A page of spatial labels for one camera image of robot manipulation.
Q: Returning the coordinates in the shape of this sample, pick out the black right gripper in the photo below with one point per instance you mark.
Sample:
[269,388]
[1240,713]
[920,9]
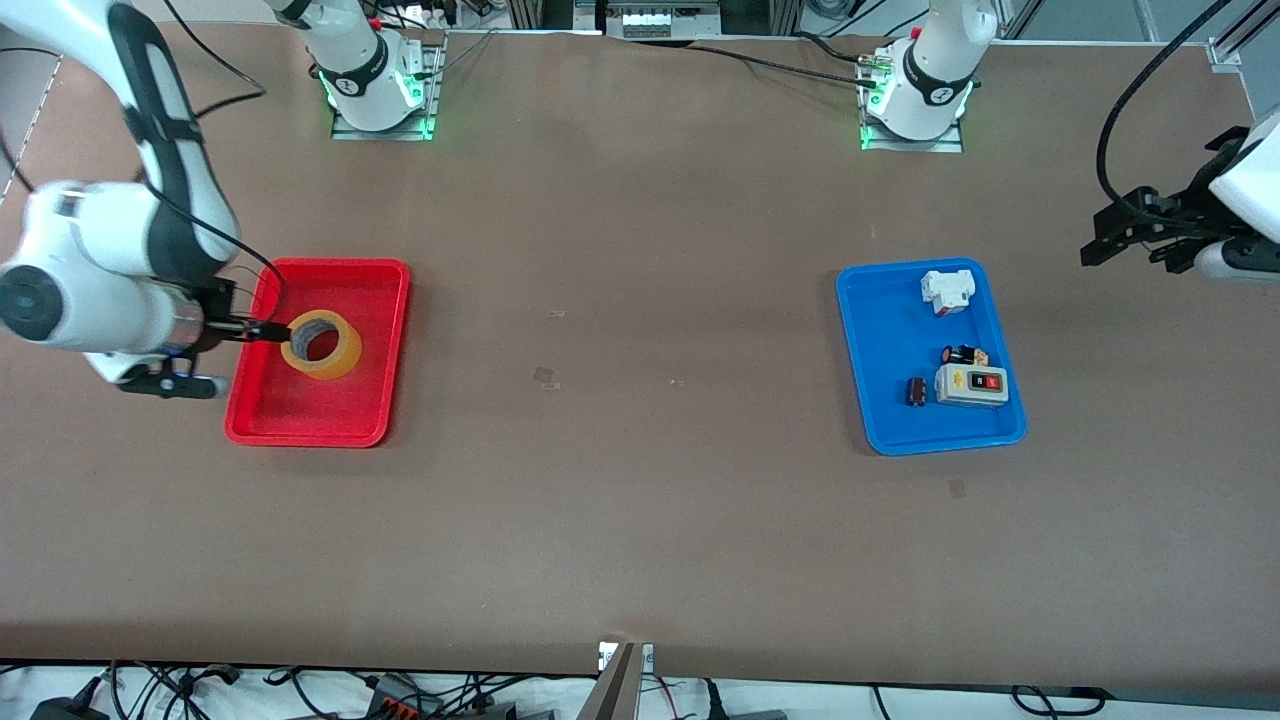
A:
[216,310]

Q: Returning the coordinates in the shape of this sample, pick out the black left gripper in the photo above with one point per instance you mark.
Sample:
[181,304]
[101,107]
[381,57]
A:
[1190,212]

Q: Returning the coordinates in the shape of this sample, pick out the yellow clear tape roll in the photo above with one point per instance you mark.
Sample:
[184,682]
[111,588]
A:
[350,350]

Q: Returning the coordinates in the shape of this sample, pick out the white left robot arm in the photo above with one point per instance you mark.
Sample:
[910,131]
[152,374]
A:
[925,80]

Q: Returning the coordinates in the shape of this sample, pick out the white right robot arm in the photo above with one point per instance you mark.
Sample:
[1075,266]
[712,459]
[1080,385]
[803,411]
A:
[90,270]

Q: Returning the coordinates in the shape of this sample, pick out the red plastic tray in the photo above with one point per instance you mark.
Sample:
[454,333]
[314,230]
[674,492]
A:
[320,410]

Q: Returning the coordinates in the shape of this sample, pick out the white red connector block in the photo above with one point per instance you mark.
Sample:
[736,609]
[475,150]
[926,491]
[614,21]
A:
[948,290]

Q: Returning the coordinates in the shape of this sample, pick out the small black orange component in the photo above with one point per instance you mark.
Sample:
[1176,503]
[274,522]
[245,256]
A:
[966,355]

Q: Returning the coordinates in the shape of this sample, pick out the blue plastic tray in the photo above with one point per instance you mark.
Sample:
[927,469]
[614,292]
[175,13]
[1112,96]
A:
[890,340]

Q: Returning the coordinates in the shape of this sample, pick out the small black cylinder part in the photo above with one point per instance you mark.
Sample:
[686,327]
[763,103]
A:
[915,392]

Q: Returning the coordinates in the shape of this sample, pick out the orange connector plug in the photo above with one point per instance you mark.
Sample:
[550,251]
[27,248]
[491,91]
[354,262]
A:
[400,700]

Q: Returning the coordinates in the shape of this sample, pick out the black power adapter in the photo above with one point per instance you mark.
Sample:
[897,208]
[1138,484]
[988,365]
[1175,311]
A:
[70,705]

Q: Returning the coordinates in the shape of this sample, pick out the grey terminal block device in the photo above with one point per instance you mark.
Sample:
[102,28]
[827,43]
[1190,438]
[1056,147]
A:
[660,18]

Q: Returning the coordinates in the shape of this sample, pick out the metal corner bracket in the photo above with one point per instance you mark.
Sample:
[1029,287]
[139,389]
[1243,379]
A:
[1224,53]

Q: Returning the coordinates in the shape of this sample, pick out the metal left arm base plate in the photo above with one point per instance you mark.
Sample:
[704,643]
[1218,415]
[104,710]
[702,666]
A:
[950,146]

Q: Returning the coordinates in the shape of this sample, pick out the grey push button switch box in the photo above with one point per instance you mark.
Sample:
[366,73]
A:
[972,386]

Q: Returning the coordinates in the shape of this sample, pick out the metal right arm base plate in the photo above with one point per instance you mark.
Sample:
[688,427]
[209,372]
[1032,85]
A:
[436,90]

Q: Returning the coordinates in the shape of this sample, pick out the aluminium profile post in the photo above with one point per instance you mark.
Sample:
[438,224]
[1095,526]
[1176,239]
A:
[615,690]

